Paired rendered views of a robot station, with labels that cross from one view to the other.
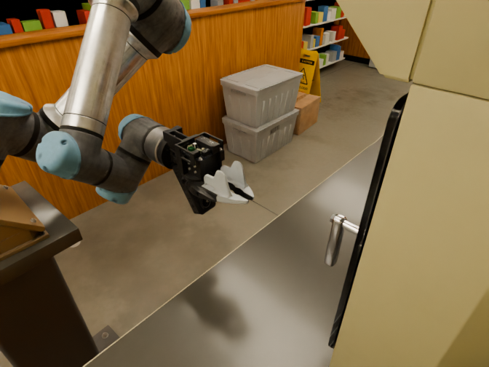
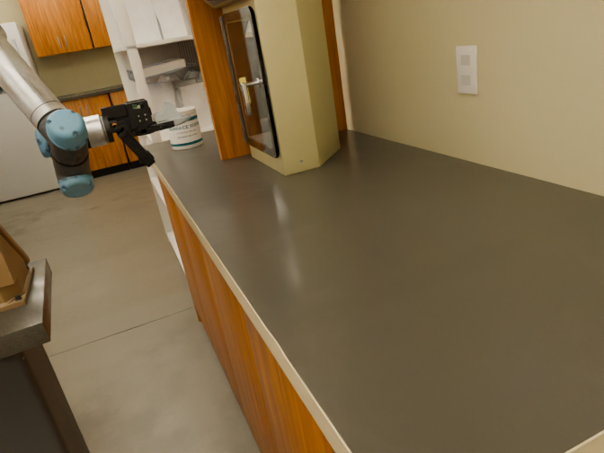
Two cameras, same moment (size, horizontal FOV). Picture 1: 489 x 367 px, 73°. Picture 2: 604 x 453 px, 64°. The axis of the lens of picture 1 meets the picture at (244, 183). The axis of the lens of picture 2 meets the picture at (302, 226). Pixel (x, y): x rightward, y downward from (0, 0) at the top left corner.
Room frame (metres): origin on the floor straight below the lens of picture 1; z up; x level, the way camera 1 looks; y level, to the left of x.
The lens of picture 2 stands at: (-0.38, 1.04, 1.33)
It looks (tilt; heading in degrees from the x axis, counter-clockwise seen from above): 22 degrees down; 297
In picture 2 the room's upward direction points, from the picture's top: 10 degrees counter-clockwise
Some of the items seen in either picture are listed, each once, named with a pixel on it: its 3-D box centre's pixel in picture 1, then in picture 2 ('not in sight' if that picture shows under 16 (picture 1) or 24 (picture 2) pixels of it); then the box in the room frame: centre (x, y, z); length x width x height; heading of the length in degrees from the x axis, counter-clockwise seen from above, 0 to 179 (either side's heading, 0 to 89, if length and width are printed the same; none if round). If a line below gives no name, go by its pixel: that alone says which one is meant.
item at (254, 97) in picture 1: (262, 95); not in sight; (2.73, -0.15, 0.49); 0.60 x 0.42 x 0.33; 137
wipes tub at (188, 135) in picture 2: not in sight; (183, 128); (0.91, -0.55, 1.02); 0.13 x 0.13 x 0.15
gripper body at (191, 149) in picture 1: (191, 157); (128, 120); (0.55, 0.10, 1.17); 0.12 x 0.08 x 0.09; 47
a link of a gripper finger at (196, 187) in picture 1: (204, 186); (156, 127); (0.49, 0.07, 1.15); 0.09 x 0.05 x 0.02; 45
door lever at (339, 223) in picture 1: (345, 245); (252, 97); (0.32, -0.14, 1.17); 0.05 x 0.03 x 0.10; 47
